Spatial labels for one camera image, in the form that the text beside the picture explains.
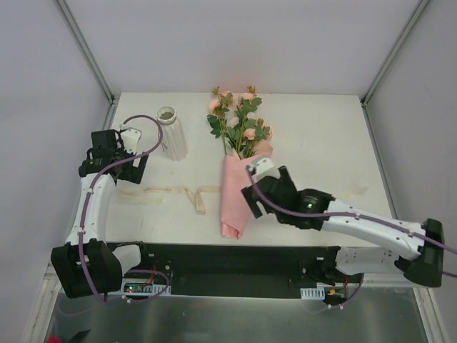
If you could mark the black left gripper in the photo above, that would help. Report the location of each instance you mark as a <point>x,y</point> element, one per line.
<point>135,168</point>

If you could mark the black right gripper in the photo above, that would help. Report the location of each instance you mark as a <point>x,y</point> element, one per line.
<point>262,193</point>

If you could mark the pink wrapping paper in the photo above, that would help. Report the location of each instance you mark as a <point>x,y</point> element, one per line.
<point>235,212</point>

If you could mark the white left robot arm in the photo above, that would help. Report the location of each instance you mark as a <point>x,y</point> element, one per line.
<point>85,264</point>

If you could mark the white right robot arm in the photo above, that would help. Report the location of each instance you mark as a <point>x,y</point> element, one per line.
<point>414,249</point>

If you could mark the white ribbed ceramic vase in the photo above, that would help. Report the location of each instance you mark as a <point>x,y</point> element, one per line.
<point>173,142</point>

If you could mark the peach artificial flower bunch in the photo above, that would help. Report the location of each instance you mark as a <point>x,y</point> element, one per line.
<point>233,119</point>

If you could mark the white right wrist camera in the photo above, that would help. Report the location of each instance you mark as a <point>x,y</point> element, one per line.
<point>263,167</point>

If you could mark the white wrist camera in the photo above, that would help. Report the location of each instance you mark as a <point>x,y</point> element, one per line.
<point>263,167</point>
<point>130,137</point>

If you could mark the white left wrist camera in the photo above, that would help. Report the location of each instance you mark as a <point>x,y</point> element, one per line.
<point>130,137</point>

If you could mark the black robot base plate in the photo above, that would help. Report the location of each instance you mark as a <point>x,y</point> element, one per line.
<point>240,271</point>

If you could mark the left white cable duct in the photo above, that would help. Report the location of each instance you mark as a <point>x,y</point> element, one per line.
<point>145,290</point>

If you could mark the white cable duct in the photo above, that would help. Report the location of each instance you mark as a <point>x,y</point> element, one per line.
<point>145,290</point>
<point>316,293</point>

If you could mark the right white cable duct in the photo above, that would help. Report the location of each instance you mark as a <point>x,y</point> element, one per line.
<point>316,293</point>

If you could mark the left aluminium frame post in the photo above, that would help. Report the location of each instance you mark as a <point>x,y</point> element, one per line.
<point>77,34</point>

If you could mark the aluminium frame post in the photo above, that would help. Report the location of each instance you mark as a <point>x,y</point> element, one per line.
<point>407,29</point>
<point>77,34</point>

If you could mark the right aluminium frame post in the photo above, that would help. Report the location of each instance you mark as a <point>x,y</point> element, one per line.
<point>407,29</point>

